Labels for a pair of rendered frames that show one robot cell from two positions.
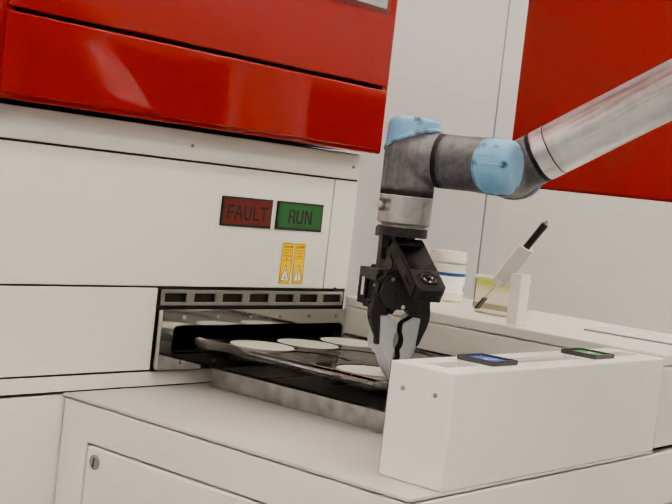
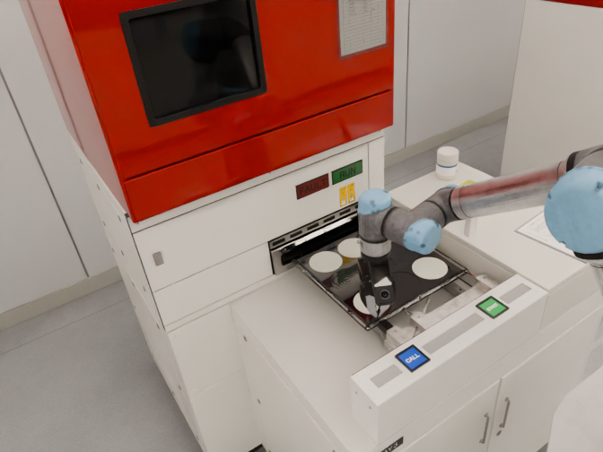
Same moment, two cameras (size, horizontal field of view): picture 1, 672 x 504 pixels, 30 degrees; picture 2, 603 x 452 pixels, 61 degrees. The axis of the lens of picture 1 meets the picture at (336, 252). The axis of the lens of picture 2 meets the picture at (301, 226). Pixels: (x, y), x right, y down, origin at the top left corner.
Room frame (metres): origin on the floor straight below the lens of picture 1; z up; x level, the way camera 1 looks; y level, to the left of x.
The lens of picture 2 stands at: (0.79, -0.27, 1.86)
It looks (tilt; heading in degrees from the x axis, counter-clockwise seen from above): 34 degrees down; 21
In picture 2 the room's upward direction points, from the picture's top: 6 degrees counter-clockwise
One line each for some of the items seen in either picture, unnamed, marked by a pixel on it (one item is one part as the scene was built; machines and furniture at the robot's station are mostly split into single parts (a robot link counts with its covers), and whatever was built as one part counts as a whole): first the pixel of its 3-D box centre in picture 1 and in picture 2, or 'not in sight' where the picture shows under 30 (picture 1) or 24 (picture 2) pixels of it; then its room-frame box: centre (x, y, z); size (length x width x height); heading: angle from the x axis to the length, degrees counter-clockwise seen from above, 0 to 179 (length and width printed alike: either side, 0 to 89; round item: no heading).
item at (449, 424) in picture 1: (535, 410); (452, 352); (1.68, -0.29, 0.89); 0.55 x 0.09 x 0.14; 140
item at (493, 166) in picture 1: (482, 165); (415, 227); (1.73, -0.19, 1.21); 0.11 x 0.11 x 0.08; 62
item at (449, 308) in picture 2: not in sight; (446, 320); (1.80, -0.27, 0.87); 0.36 x 0.08 x 0.03; 140
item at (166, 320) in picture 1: (255, 336); (330, 236); (2.08, 0.12, 0.89); 0.44 x 0.02 x 0.10; 140
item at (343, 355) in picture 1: (358, 356); (376, 265); (1.96, -0.05, 0.90); 0.34 x 0.34 x 0.01; 50
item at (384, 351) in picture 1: (378, 343); (369, 299); (1.76, -0.07, 0.95); 0.06 x 0.03 x 0.09; 23
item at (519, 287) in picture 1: (511, 283); (467, 212); (2.08, -0.30, 1.03); 0.06 x 0.04 x 0.13; 50
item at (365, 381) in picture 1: (282, 361); (327, 291); (1.82, 0.06, 0.90); 0.37 x 0.01 x 0.01; 50
